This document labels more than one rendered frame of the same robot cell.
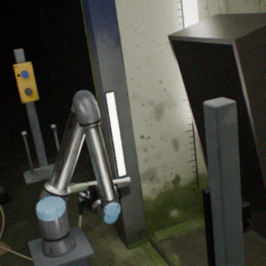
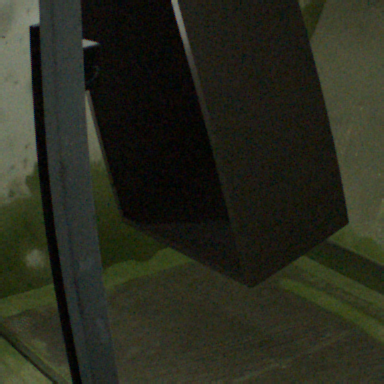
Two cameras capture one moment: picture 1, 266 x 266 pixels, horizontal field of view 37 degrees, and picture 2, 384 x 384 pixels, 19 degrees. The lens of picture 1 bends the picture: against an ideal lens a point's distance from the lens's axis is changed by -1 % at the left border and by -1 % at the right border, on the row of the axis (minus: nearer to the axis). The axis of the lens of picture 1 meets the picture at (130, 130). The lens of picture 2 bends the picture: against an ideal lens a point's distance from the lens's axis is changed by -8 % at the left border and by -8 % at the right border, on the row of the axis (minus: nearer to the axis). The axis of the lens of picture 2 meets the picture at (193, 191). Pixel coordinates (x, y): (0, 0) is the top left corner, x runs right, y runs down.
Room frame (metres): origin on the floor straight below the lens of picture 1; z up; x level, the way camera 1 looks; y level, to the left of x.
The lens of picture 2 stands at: (-0.83, 0.00, 1.78)
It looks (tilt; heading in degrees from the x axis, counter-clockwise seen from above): 21 degrees down; 347
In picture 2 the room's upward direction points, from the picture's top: 4 degrees counter-clockwise
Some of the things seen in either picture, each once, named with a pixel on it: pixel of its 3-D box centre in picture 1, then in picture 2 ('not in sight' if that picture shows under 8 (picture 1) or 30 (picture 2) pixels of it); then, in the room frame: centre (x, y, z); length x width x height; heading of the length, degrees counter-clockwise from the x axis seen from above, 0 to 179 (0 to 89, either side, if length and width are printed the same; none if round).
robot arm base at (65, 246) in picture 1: (57, 239); not in sight; (1.86, 0.47, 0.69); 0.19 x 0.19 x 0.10
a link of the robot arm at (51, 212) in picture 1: (52, 216); not in sight; (1.87, 0.47, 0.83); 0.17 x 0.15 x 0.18; 8
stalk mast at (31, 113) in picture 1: (42, 161); not in sight; (2.73, 0.67, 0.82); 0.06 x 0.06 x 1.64; 19
